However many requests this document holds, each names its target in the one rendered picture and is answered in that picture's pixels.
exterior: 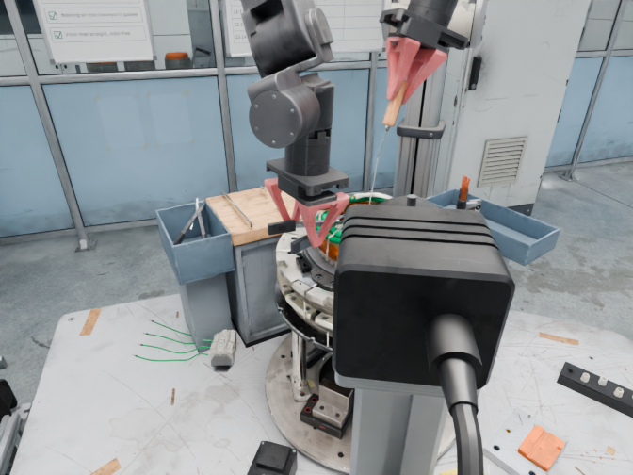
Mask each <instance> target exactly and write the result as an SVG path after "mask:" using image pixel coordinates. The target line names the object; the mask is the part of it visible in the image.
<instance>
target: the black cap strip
mask: <svg viewBox="0 0 633 475"><path fill-rule="evenodd" d="M583 373H588V374H589V375H590V378H589V381H588V382H587V383H585V382H583V381H581V377H582V374H583ZM600 377H601V376H599V375H596V374H594V373H592V372H589V371H587V370H586V369H582V368H580V367H578V366H575V365H573V364H571V363H568V362H566V361H565V363H564V365H563V367H562V370H561V372H560V376H559V378H558V380H557V383H558V384H560V385H563V386H565V387H567V388H570V389H572V390H574V391H575V392H577V393H579V394H581V395H584V396H586V397H588V398H590V399H592V400H594V401H598V402H600V403H602V404H604V405H606V406H607V407H610V408H612V409H614V410H616V411H618V412H620V413H622V414H625V415H627V416H629V417H631V418H633V398H632V396H633V390H631V389H629V388H626V387H624V386H622V385H618V384H616V383H614V382H612V381H610V380H607V383H606V385H600V384H599V383H598V381H599V379H600ZM617 387H620V388H621V389H622V390H623V391H624V393H623V395H622V397H621V398H619V397H616V396H615V395H614V391H615V390H616V388H617Z"/></svg>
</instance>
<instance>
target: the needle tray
mask: <svg viewBox="0 0 633 475"><path fill-rule="evenodd" d="M459 191H460V190H459V189H456V188H452V189H450V190H447V191H444V192H442V193H439V194H436V195H434V196H431V197H429V198H426V200H428V201H430V202H432V203H434V204H435V205H437V206H438V207H439V208H446V209H456V206H457V202H458V197H459ZM473 199H481V198H480V197H477V196H475V195H472V194H469V193H468V197H467V202H468V201H469V200H473ZM479 212H480V213H481V214H483V216H484V218H485V220H486V221H487V224H488V226H489V228H490V230H491V232H492V235H493V237H494V239H495V243H496V244H497V247H498V249H499V251H500V253H501V254H502V257H503V259H504V261H505V263H506V265H507V267H508V265H509V261H510V260H512V261H514V262H516V263H518V264H520V265H522V266H526V265H528V264H529V263H531V262H533V261H534V260H536V259H538V258H539V257H541V256H543V255H544V254H547V253H548V252H550V251H552V250H553V249H555V246H556V243H557V240H558V237H559V234H560V228H558V227H556V226H553V225H550V224H548V223H545V222H543V221H538V220H536V219H533V218H531V217H529V216H526V215H524V214H521V213H519V212H516V211H513V210H511V209H508V208H506V207H504V206H501V205H497V204H494V203H492V202H489V201H487V200H484V199H481V206H480V211H479Z"/></svg>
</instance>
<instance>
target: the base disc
mask: <svg viewBox="0 0 633 475"><path fill-rule="evenodd" d="M291 351H292V334H291V335H290V336H289V337H287V338H286V339H285V340H284V341H283V342H282V344H281V345H280V346H279V347H278V349H277V350H276V351H275V353H274V354H273V355H272V357H271V359H270V362H269V364H268V369H267V374H266V381H265V390H266V399H267V404H268V410H269V412H270V414H271V416H272V418H273V420H274V422H275V424H276V425H277V427H278V428H279V430H280V431H281V433H282V434H283V435H284V436H285V438H286V439H287V440H288V441H289V442H290V443H291V444H292V445H293V446H294V447H296V448H297V449H298V450H300V451H301V452H302V453H304V454H305V455H307V456H308V457H310V458H312V459H313V460H315V461H317V462H319V463H320V464H322V465H324V466H326V467H331V468H333V469H336V470H340V471H343V472H347V473H349V469H350V455H351V439H352V424H353V418H352V420H351V422H350V424H349V426H348V428H347V429H346V431H345V433H344V435H343V437H342V438H341V439H338V438H336V437H334V436H332V435H330V434H327V433H325V432H323V431H321V430H319V429H317V428H315V427H313V426H311V425H309V424H307V423H305V422H303V421H301V420H300V412H301V410H302V409H303V407H304V406H305V404H306V403H307V402H308V401H309V399H310V398H311V397H310V398H309V399H308V400H307V401H297V400H295V398H294V393H293V388H292V383H291V378H290V375H291V374H292V373H293V358H292V357H291ZM332 355H333V354H332V353H331V352H328V353H327V354H325V355H324V356H323V357H322V358H321V359H319V360H318V361H317V362H316V363H314V364H313V365H312V366H311V367H310V368H308V369H306V376H307V379H308V380H311V381H314V384H315V386H313V387H310V386H309V389H310V393H311V396H312V395H313V393H315V394H317V395H319V385H320V383H319V373H320V371H321V368H322V366H323V365H324V363H325V362H326V361H327V360H328V359H329V358H330V357H331V356H332ZM308 385H309V383H308ZM295 412H296V413H295ZM308 439H311V441H310V440H308ZM455 440H456V435H455V430H454V424H453V419H452V416H451V415H450V414H449V412H448V410H447V415H446V422H445V427H444V430H443V435H442V439H441V443H440V448H439V451H438V456H437V458H438V457H440V456H441V455H442V454H443V453H444V452H446V451H447V450H448V449H449V448H450V447H451V445H452V444H453V443H454V442H455ZM309 441H310V442H311V443H310V442H309ZM305 444H306V445H305ZM333 457H335V458H333Z"/></svg>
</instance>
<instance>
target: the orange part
mask: <svg viewBox="0 0 633 475"><path fill-rule="evenodd" d="M564 445H565V444H564V442H563V441H562V440H561V439H559V438H558V437H556V436H555V435H553V434H551V433H550V432H549V433H548V432H546V431H545V430H544V428H543V427H541V426H540V425H535V426H534V427H533V428H532V430H531V431H530V432H529V434H528V435H527V437H526V438H525V439H524V441H523V442H522V443H521V445H520V446H519V448H518V452H519V453H520V454H521V455H523V456H524V457H526V458H527V459H528V460H529V461H530V462H532V463H533V464H535V465H536V466H537V467H539V468H541V469H542V470H544V471H548V470H549V469H550V468H551V467H552V465H553V463H554V462H555V460H556V459H557V457H558V456H559V454H560V452H561V450H562V449H563V447H564Z"/></svg>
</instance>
